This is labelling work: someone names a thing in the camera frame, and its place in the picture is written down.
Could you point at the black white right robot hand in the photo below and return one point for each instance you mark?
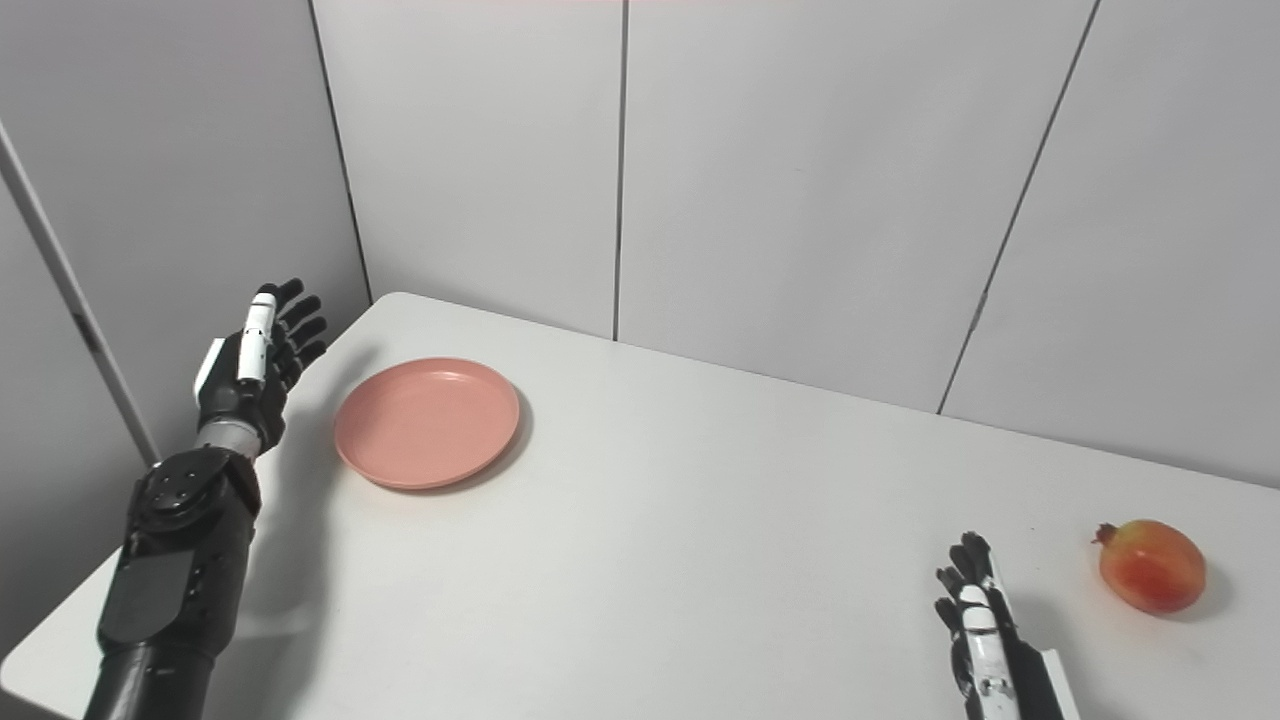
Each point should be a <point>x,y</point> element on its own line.
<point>1000,665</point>

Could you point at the red yellow pomegranate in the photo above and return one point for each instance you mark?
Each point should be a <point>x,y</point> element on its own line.
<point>1150,565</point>

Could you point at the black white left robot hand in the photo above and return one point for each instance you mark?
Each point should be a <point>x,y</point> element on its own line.
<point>240,395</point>

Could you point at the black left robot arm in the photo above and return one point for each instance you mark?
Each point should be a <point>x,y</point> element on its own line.
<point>170,580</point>

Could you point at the pink round plate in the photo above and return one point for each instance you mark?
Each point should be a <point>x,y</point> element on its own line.
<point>427,422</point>

